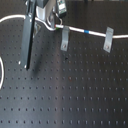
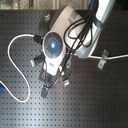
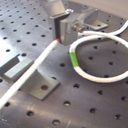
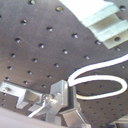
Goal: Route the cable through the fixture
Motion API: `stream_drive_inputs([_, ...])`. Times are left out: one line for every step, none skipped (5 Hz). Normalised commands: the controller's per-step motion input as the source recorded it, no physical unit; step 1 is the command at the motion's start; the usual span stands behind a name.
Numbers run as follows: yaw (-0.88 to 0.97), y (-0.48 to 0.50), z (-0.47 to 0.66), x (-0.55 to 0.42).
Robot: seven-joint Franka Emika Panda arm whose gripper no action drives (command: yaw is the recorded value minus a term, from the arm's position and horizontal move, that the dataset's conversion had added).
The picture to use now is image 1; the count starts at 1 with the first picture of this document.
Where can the grey cable clip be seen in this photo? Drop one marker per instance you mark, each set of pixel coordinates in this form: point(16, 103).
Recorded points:
point(65, 38)
point(108, 39)

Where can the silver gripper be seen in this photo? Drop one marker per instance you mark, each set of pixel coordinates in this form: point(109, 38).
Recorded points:
point(46, 12)

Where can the right grey cable clip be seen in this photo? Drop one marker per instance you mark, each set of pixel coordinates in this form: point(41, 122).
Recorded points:
point(108, 39)

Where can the left grey cable clip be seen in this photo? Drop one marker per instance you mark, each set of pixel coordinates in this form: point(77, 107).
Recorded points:
point(65, 38)

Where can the green black connector module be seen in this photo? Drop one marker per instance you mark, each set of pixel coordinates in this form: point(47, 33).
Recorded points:
point(61, 5)

